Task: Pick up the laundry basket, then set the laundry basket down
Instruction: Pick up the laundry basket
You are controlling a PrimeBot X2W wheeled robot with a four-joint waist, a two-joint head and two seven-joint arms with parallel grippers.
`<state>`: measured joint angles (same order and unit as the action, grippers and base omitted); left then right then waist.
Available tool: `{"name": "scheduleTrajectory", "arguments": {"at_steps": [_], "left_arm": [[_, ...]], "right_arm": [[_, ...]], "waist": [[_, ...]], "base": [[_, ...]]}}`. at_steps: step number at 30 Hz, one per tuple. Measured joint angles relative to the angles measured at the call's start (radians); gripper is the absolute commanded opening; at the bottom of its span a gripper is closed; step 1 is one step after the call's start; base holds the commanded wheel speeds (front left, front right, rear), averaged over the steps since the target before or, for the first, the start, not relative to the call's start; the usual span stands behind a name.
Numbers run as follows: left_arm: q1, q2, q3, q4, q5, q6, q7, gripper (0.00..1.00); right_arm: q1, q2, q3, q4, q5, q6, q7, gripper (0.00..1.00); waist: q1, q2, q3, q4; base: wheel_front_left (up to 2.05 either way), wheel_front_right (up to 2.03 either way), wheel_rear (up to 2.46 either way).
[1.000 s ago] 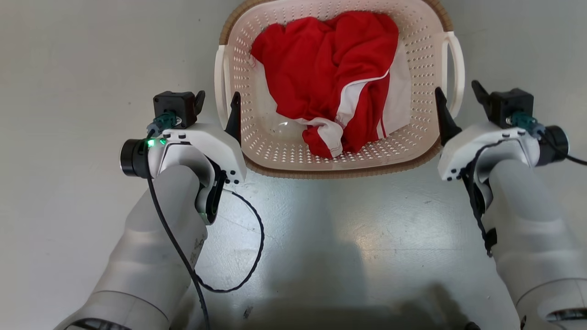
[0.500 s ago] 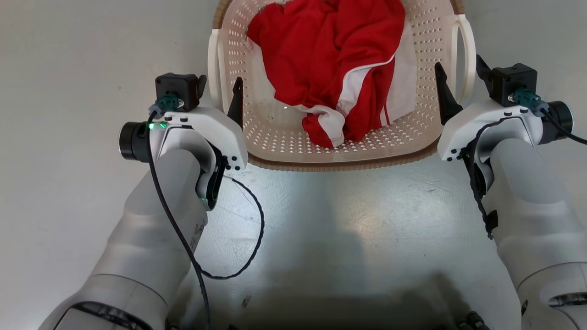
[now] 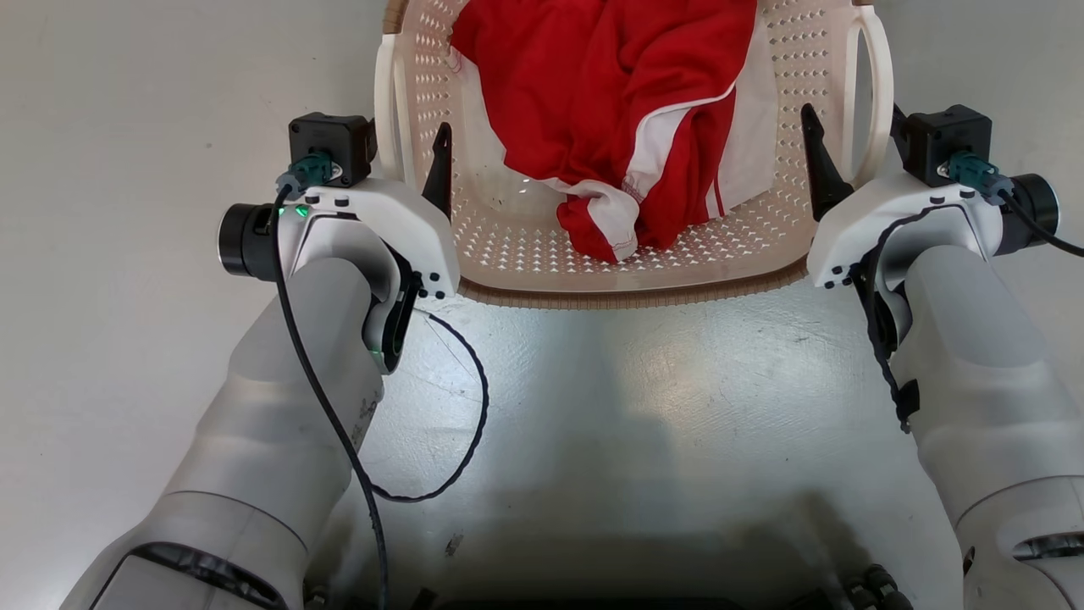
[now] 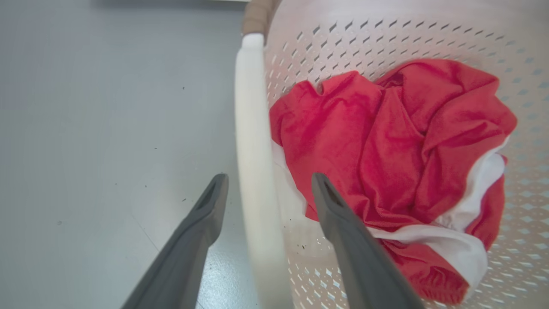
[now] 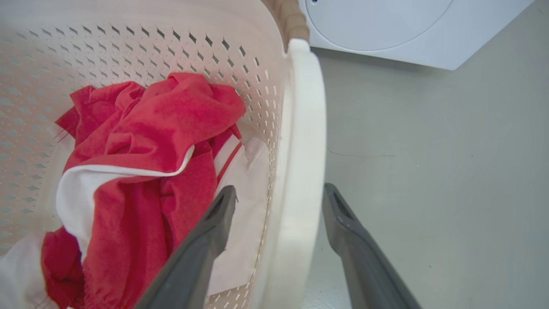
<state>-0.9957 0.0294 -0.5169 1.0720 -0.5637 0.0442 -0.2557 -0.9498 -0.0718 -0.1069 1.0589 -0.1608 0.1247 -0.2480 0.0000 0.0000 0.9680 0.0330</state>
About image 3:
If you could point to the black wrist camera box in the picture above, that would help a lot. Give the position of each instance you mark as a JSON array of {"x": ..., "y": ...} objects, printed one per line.
[
  {"x": 326, "y": 140},
  {"x": 944, "y": 135}
]

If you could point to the dark robot base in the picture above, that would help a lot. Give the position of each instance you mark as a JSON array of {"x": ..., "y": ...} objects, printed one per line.
[{"x": 872, "y": 589}]

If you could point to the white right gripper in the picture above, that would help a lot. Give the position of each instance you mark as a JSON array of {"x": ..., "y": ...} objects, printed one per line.
[{"x": 881, "y": 203}]

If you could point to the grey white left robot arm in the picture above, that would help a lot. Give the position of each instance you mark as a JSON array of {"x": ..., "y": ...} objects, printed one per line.
[{"x": 271, "y": 424}]

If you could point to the red and white garment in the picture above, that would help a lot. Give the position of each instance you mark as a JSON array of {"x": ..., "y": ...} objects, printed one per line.
[{"x": 576, "y": 85}]

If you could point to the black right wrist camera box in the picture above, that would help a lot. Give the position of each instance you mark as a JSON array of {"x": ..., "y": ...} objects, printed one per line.
[{"x": 944, "y": 135}]

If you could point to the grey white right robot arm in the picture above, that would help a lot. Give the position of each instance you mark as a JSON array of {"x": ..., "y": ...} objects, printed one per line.
[{"x": 982, "y": 381}]

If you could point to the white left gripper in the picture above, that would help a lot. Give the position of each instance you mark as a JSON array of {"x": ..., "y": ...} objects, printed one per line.
[{"x": 398, "y": 220}]

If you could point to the beige perforated plastic laundry basket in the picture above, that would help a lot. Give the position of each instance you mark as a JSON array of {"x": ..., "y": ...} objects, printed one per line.
[{"x": 525, "y": 246}]

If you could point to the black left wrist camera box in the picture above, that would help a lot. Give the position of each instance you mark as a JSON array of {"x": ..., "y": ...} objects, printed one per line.
[{"x": 326, "y": 140}]

